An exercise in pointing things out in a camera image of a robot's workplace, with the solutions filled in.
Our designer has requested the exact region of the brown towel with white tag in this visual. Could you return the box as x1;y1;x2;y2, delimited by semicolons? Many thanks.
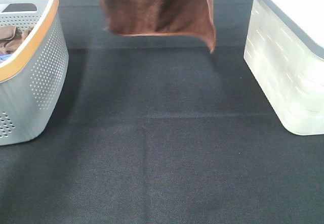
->
99;0;216;51

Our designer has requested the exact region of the blue towel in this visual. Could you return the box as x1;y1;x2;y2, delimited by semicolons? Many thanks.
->
0;54;12;63

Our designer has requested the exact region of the black table cloth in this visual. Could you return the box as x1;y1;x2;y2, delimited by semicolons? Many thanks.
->
1;0;323;223

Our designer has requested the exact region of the grey basket with yellow rim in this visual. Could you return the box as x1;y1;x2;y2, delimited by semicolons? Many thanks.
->
1;0;69;145

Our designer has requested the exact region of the white lidded storage box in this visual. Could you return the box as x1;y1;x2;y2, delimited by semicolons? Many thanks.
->
244;0;323;136

